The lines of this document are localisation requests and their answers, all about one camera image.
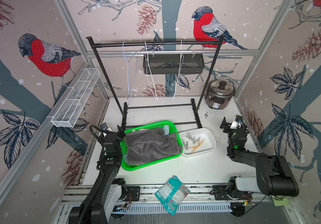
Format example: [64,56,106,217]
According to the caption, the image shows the white wire mesh shelf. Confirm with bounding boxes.
[51,68,100,128]

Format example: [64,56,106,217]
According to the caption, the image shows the light blue wire hanger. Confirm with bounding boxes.
[122,42,139,106]

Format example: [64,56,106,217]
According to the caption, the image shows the teal snack packet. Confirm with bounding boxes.
[155,175,191,216]

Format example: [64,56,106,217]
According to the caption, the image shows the white wire hanger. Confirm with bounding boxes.
[172,40,183,100]
[144,41,158,102]

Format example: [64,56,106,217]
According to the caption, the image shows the silver rice cooker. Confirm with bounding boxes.
[206,79,236,110]

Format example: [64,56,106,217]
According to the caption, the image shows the white wire hanger front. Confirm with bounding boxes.
[144,41,158,102]

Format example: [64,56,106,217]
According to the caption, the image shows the light blue towel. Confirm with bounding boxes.
[163,125,170,135]

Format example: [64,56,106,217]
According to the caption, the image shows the black clothes rack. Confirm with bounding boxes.
[86,34,225,129]

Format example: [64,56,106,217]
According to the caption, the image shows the white plastic tray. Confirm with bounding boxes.
[179,128,217,156]

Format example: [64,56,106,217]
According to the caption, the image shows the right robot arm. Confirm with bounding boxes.
[220,115,300,197]

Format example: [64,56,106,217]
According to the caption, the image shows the dark grey towel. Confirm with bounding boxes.
[125,128,182,166]

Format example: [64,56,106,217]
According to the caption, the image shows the green plastic basket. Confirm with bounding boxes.
[121,121,183,171]

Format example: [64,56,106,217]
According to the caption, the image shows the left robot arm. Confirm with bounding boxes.
[69,125,126,224]

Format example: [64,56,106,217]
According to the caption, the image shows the black perforated wall basket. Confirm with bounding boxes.
[143,54,204,75]

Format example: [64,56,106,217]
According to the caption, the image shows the beige clothespin blue towel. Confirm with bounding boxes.
[192,137,200,145]
[186,132,194,142]

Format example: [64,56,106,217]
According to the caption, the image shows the green yellow label card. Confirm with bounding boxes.
[272,196,289,207]

